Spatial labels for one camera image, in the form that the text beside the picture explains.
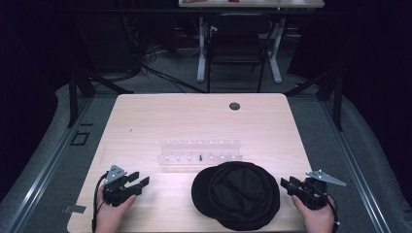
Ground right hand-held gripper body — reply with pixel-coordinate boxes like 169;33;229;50
298;169;347;211

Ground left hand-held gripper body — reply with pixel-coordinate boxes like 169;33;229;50
102;164;144;207

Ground black cloth hat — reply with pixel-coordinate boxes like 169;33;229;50
190;160;282;232

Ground person's left hand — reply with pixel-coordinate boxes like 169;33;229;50
95;184;137;233

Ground person's right hand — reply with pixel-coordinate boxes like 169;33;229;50
291;194;336;233

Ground grey tape piece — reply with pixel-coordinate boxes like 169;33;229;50
62;204;87;215

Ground clear acrylic rack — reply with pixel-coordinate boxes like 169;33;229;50
156;138;244;173

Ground black tape square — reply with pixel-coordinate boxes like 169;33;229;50
69;130;90;147

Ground black metal stand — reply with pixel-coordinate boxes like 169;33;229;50
284;66;345;132
66;28;135;129

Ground white-legged desk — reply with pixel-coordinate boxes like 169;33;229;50
178;0;326;84

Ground black folding chair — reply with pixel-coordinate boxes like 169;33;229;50
205;13;274;94

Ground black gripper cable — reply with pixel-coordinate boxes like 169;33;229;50
325;193;340;233
91;172;109;233

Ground aluminium floor rail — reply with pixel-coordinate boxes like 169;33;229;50
319;96;395;233
0;96;95;233

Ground black floor cables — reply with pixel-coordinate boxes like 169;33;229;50
129;42;208;95

